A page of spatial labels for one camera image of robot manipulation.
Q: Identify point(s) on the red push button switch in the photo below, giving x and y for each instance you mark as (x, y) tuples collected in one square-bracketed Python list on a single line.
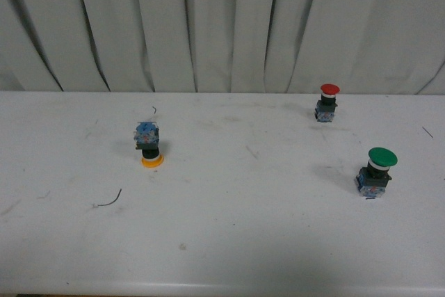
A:
[(326, 105)]

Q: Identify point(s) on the green push button switch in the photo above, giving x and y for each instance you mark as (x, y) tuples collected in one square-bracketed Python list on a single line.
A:
[(372, 179)]

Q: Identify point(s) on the thin dark wire scrap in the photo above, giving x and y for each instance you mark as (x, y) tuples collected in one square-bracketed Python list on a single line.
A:
[(108, 203)]

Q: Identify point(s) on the white pleated curtain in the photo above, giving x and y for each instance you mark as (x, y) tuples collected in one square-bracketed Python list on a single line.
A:
[(223, 46)]

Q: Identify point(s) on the yellow push button switch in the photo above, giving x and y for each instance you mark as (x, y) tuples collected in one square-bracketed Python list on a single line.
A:
[(146, 137)]

